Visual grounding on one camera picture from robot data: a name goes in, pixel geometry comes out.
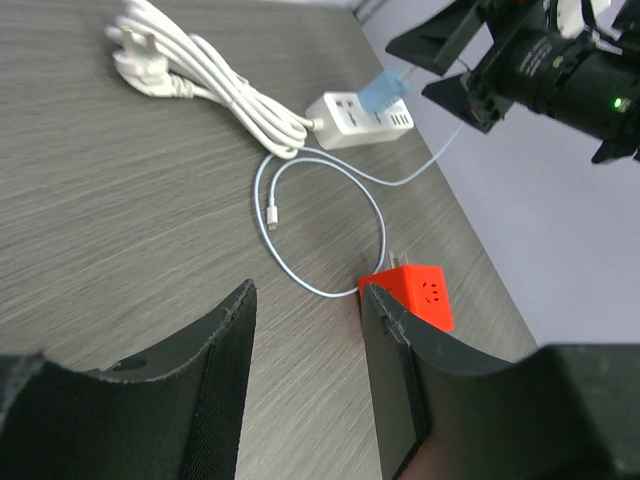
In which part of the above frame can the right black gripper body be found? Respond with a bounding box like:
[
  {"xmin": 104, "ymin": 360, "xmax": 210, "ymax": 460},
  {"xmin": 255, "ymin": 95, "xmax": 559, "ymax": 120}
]
[{"xmin": 462, "ymin": 1, "xmax": 639, "ymax": 164}]

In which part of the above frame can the light blue charger plug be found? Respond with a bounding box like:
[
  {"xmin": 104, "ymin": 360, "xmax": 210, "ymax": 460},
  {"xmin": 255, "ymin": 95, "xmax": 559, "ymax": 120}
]
[{"xmin": 357, "ymin": 70, "xmax": 411, "ymax": 114}]

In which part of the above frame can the white power strip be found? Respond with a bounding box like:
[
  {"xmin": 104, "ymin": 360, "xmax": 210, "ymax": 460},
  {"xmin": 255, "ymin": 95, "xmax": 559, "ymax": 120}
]
[{"xmin": 105, "ymin": 1, "xmax": 414, "ymax": 159}]

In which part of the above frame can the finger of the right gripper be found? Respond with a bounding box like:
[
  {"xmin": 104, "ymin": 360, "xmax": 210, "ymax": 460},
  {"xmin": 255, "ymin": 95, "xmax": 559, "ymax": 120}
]
[
  {"xmin": 422, "ymin": 73, "xmax": 493, "ymax": 133},
  {"xmin": 385, "ymin": 4, "xmax": 486, "ymax": 76}
]

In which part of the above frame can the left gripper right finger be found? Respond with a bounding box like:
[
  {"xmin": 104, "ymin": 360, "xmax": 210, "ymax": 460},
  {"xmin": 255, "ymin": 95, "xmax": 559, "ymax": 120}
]
[{"xmin": 361, "ymin": 285, "xmax": 639, "ymax": 479}]

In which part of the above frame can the red cube socket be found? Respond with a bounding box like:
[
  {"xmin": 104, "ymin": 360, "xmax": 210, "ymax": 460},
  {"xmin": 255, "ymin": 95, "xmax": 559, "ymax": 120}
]
[{"xmin": 358, "ymin": 252, "xmax": 455, "ymax": 332}]

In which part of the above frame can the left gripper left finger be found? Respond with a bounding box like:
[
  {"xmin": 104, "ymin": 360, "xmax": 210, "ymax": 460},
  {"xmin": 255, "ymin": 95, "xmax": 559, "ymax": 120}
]
[{"xmin": 1, "ymin": 280, "xmax": 257, "ymax": 479}]

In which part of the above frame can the white usb cable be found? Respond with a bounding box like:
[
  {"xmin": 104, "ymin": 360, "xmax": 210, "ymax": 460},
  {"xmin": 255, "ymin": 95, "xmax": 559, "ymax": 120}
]
[{"xmin": 252, "ymin": 119, "xmax": 466, "ymax": 300}]

